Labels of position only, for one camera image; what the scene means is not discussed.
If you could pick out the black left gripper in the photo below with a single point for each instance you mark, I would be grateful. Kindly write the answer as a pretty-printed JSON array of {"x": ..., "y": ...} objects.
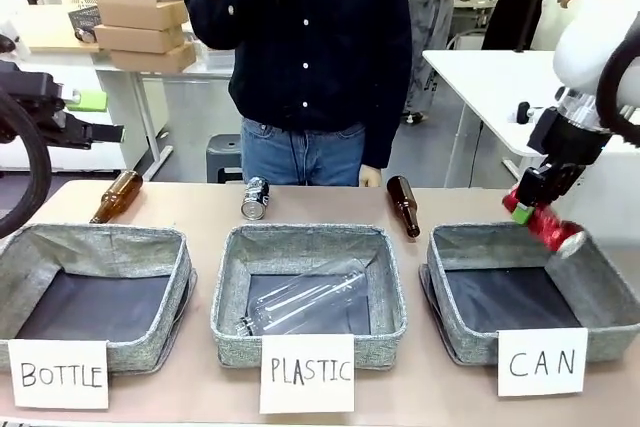
[{"x": 27, "y": 92}]

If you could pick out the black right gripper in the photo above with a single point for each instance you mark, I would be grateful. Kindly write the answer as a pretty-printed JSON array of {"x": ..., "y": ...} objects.
[{"x": 575, "y": 147}]

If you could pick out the red drink can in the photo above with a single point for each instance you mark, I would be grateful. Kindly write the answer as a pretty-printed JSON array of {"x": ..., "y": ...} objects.
[{"x": 552, "y": 233}]

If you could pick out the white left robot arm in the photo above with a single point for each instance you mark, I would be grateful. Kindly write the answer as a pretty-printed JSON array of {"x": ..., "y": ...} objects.
[{"x": 7, "y": 30}]

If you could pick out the person's left forearm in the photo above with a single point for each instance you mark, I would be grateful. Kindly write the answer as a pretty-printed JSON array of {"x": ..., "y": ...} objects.
[{"x": 387, "y": 132}]

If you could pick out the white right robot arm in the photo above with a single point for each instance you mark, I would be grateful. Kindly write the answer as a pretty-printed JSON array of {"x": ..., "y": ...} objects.
[{"x": 580, "y": 57}]

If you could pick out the grey fabric basket can label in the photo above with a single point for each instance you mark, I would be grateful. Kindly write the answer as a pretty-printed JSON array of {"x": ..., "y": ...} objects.
[{"x": 480, "y": 247}]

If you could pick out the grey fabric basket bottle label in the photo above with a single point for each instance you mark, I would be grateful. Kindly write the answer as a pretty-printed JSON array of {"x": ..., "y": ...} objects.
[{"x": 100, "y": 247}]

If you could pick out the white paper sign CAN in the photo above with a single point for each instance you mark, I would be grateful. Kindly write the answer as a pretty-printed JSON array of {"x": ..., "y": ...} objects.
[{"x": 542, "y": 362}]

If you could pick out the black drink can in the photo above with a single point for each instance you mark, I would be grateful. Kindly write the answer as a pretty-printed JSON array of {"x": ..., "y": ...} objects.
[{"x": 256, "y": 199}]

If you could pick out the grey fabric basket plastic label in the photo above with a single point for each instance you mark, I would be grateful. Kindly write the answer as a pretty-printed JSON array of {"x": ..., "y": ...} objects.
[{"x": 300, "y": 246}]

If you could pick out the person's left hand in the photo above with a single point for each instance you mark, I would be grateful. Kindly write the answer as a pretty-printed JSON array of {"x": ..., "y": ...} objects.
[{"x": 371, "y": 178}]

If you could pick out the white desk with legs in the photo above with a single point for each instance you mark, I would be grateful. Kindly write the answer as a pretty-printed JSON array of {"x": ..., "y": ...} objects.
[{"x": 150, "y": 112}]

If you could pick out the small black object on table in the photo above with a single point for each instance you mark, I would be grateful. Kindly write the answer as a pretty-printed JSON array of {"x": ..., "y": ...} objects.
[{"x": 523, "y": 112}]

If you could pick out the brown glass bottle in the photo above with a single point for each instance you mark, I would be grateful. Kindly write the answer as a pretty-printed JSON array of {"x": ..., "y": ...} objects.
[
  {"x": 402, "y": 197},
  {"x": 120, "y": 192}
]

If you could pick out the flat closed cardboard box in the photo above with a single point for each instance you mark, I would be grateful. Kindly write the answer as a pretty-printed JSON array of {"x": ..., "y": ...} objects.
[
  {"x": 137, "y": 39},
  {"x": 152, "y": 59}
]

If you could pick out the black patterned small box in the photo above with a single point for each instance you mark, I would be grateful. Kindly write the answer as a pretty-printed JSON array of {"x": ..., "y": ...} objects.
[{"x": 84, "y": 19}]

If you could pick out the white side table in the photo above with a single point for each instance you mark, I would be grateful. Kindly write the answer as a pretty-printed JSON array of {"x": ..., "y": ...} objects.
[{"x": 480, "y": 82}]

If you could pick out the open cardboard box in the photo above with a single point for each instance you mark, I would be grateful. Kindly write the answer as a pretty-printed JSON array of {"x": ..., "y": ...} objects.
[{"x": 135, "y": 2}]

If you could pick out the grey plastic stool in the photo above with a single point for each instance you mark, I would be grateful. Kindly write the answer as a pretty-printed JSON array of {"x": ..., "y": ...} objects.
[{"x": 224, "y": 157}]

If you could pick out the bystander in beige top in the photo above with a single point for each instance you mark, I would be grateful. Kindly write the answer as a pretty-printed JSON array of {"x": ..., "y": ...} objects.
[{"x": 432, "y": 22}]

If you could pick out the person's blue jeans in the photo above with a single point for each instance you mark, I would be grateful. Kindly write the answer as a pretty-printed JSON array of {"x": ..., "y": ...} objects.
[{"x": 300, "y": 152}]

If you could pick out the person in dark shirt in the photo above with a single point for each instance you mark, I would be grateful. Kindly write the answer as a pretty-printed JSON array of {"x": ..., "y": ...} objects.
[{"x": 310, "y": 37}]

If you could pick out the white paper sign BOTTLE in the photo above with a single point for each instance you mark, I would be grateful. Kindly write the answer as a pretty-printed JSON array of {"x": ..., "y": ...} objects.
[{"x": 57, "y": 374}]

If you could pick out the clear plastic bottle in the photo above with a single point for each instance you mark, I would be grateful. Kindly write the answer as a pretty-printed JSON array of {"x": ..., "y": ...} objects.
[{"x": 300, "y": 302}]

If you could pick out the white paper sign PLASTIC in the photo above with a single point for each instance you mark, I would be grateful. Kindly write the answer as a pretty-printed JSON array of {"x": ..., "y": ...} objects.
[{"x": 307, "y": 372}]

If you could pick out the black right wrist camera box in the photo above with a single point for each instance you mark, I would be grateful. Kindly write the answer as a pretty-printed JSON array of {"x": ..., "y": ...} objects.
[{"x": 542, "y": 129}]

